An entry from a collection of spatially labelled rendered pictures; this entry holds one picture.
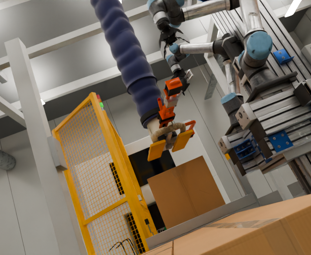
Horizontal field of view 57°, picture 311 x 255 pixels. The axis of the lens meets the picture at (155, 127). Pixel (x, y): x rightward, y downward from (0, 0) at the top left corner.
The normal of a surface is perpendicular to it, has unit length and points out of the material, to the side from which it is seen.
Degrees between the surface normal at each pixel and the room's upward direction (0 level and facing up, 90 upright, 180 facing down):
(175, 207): 90
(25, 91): 90
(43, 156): 90
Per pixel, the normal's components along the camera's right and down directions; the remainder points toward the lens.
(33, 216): -0.02, -0.35
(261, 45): -0.13, -0.17
